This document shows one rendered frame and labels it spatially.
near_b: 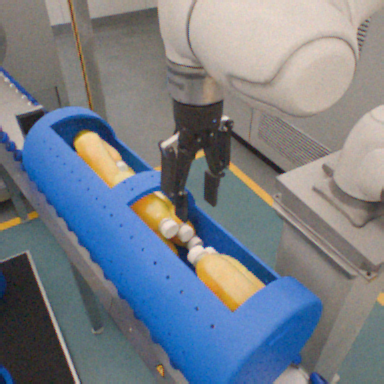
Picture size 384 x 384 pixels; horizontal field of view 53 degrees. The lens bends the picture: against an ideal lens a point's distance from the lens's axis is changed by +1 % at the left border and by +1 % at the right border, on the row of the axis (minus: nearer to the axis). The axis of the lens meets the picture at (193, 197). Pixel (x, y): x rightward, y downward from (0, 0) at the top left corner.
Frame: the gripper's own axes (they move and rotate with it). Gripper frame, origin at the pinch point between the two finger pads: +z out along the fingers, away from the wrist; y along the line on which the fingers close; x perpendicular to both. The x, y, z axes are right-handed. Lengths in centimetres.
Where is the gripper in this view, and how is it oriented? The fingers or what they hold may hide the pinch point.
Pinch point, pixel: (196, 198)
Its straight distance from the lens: 69.5
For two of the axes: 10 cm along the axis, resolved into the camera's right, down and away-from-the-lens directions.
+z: -0.1, 7.5, 6.6
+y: -7.8, 4.1, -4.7
